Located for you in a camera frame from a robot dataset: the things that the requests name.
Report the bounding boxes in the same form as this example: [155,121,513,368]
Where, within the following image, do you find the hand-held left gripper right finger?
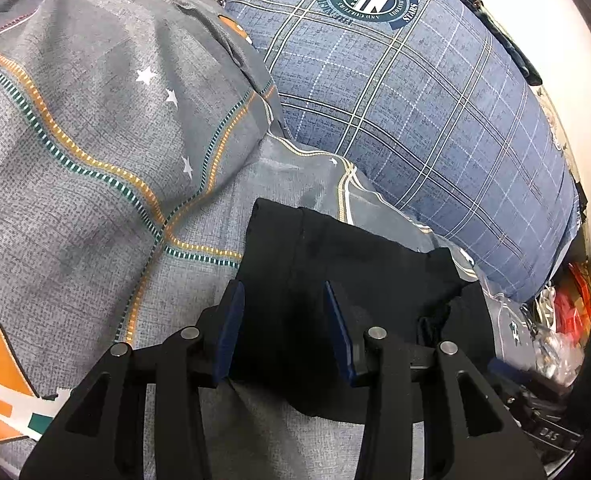
[324,280,547,480]

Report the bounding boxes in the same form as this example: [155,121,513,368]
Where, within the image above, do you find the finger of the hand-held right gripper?
[487,357,532,387]

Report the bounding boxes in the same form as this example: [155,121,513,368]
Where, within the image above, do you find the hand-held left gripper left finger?
[19,280,246,480]

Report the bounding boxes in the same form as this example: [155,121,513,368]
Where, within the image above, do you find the black pants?
[228,197,499,423]

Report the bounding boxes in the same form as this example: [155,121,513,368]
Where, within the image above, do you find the clear plastic bag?
[524,285,584,389]

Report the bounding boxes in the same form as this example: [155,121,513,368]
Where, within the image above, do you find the red plastic packet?
[554,262,591,342]

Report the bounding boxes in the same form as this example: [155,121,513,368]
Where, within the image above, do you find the blue plaid pillow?
[198,0,582,304]

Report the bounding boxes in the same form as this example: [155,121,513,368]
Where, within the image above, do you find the grey printed blanket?
[0,0,529,480]

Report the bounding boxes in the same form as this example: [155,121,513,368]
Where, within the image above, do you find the dark blue clothing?
[419,0,544,87]

